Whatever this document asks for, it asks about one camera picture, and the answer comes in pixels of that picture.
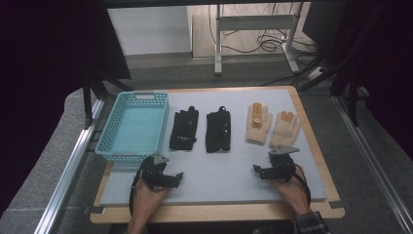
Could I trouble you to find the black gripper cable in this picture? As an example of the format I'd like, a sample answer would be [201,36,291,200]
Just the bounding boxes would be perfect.
[292,164,313,208]
[129,156,148,216]

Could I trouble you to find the white metal desk frame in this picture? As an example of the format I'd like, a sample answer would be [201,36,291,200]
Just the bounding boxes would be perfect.
[213,3,302,77]

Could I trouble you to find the beige glove with orange fingertips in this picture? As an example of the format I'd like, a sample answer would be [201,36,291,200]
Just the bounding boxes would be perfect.
[268,110,302,149]

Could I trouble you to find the black stand legs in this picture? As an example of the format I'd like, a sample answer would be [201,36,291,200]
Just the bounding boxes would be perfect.
[297,58,368,127]
[82,71,134,130]

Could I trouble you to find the black table corner tape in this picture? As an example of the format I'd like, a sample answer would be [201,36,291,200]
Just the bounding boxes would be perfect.
[328,199,346,210]
[83,205,107,216]

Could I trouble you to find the person's right hand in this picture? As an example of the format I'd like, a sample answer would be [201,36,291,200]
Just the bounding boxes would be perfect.
[272,175,312,216]

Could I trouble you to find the plain black glove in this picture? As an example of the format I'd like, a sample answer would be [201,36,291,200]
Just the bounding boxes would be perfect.
[205,105,232,154]

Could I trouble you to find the person's left hand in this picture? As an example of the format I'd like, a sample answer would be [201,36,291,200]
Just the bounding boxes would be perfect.
[131,177,170,216]

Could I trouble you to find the dark curtain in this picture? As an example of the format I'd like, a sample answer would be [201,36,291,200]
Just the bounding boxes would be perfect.
[301,0,413,161]
[0,0,132,216]

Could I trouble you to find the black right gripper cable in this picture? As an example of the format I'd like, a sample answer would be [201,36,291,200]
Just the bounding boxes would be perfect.
[292,164,313,208]

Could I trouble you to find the pale grey foam mat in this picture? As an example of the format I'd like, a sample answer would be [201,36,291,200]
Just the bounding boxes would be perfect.
[99,88,328,207]

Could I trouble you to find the beige glove with orange patch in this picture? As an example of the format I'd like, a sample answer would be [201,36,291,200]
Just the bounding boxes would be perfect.
[245,102,274,146]

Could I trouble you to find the white wall panel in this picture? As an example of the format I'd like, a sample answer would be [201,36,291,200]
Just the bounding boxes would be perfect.
[106,6,193,57]

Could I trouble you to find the teal perforated plastic basket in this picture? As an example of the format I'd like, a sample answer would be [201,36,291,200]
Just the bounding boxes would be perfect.
[94,91,170,164]

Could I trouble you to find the aluminium rail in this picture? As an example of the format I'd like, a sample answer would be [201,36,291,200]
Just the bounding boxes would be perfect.
[33,97,105,234]
[332,95,413,234]

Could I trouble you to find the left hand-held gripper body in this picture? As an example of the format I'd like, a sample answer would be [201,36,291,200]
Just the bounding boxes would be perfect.
[139,152,173,191]

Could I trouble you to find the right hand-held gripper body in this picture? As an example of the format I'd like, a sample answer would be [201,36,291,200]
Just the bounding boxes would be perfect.
[266,144,301,183]

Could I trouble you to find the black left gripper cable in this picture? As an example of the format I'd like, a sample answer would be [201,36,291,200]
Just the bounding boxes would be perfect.
[129,156,148,216]

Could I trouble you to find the black glove with small logo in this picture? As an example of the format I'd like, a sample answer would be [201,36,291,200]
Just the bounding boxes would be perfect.
[169,105,200,151]

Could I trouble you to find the tangle of black floor cables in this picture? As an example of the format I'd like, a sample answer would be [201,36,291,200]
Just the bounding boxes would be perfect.
[207,3,323,57]

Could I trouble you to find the white power strip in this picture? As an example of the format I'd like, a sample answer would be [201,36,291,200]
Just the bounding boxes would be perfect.
[306,65,324,81]

